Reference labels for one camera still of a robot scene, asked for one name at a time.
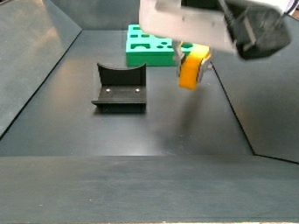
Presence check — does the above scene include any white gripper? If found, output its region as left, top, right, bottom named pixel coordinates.
left=139, top=0, right=236, bottom=81

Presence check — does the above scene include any yellow rectangular block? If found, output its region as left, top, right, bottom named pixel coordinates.
left=179, top=45, right=211, bottom=90

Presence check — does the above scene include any green foam shape board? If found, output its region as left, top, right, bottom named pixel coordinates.
left=125, top=24, right=195, bottom=67

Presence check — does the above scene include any black curved fixture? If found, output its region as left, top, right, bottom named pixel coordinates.
left=91, top=64, right=147, bottom=114

